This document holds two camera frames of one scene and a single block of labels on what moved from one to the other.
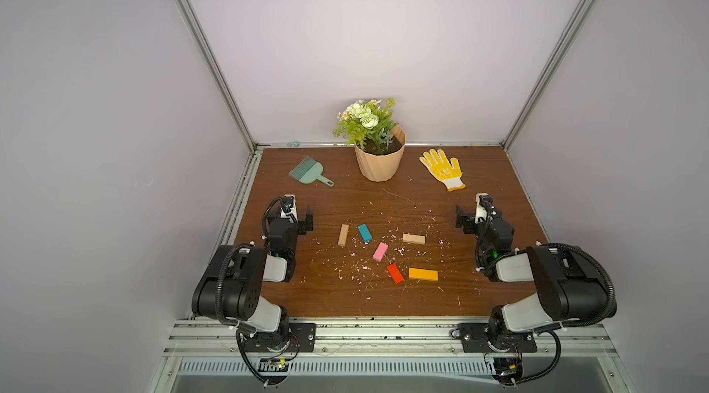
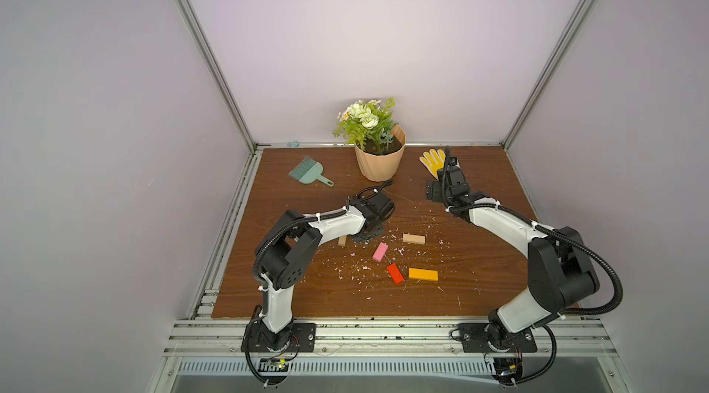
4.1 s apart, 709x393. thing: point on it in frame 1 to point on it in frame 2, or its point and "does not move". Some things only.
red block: x=394 y=273 does not move
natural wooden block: x=414 y=239 does not move
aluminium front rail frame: x=218 y=339 does not move
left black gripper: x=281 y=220 to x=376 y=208
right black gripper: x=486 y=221 to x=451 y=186
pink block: x=380 y=251 does not move
